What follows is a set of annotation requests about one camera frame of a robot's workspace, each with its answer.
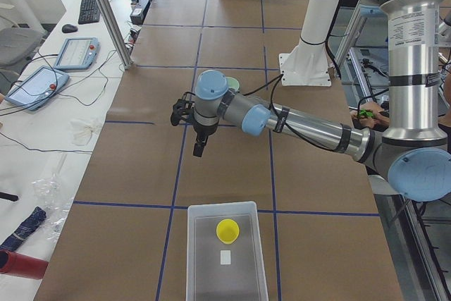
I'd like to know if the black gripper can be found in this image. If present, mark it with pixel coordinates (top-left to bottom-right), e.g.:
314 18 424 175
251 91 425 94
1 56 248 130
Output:
192 113 219 157

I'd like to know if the yellow plastic cup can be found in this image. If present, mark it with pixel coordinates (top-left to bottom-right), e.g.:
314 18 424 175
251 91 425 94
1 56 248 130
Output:
216 219 240 245

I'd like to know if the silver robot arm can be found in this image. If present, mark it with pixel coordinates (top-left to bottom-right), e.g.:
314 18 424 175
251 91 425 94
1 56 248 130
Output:
190 0 450 202

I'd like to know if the white label in box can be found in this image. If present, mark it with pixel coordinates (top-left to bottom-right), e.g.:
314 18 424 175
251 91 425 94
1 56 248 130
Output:
220 250 232 266

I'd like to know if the black computer box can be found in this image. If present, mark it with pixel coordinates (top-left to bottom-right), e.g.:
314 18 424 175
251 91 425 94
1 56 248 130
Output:
130 0 151 25

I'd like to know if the clear plastic box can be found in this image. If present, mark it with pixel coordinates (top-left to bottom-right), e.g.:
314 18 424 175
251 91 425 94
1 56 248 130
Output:
185 201 268 300

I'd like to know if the mint green bowl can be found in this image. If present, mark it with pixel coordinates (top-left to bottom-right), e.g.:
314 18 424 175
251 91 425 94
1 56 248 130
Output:
226 76 240 92

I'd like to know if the white crumpled tissue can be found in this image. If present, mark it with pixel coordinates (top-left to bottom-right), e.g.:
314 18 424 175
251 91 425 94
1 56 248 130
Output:
70 118 103 146

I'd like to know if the far teach pendant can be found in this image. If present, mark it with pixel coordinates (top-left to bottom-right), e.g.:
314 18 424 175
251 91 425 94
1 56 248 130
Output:
54 37 99 71

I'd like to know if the teach pendant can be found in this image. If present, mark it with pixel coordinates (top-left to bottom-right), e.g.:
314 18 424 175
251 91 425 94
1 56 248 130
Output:
6 66 69 111
54 37 99 71

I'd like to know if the clear plastic wrap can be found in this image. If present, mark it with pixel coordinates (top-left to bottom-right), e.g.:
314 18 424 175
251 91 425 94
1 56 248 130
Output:
32 153 74 244

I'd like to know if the green object in hands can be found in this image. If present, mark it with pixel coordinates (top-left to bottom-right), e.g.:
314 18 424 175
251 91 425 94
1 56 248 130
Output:
357 109 374 119

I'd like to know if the black keyboard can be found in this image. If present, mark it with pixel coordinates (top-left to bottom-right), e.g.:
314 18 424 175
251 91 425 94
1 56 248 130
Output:
78 0 101 25

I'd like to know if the near teach pendant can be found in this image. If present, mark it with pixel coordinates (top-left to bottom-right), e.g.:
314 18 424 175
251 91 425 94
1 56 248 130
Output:
6 66 69 111

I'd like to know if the person in black clothes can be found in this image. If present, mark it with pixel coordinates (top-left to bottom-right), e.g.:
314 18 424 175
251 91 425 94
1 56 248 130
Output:
349 11 451 133

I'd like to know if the black computer mouse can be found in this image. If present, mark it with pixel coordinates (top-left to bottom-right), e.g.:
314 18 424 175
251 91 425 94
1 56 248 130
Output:
61 24 78 34

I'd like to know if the blue folded umbrella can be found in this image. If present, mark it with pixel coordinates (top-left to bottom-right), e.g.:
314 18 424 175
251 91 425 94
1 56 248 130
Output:
1 207 47 252

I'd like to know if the grey office chair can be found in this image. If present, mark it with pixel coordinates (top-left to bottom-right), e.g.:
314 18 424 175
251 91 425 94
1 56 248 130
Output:
1 16 44 68

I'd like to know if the red bottle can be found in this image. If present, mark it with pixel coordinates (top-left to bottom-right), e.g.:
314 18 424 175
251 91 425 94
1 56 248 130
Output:
1 250 49 280

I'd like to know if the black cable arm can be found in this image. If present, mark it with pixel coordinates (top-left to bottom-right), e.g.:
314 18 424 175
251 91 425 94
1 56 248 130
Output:
242 74 350 150

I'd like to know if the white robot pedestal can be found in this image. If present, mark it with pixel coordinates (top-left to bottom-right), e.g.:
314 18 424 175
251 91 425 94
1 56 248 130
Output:
279 0 339 87

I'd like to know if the aluminium frame post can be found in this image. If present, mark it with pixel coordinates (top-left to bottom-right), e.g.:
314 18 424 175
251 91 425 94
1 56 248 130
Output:
96 0 133 70

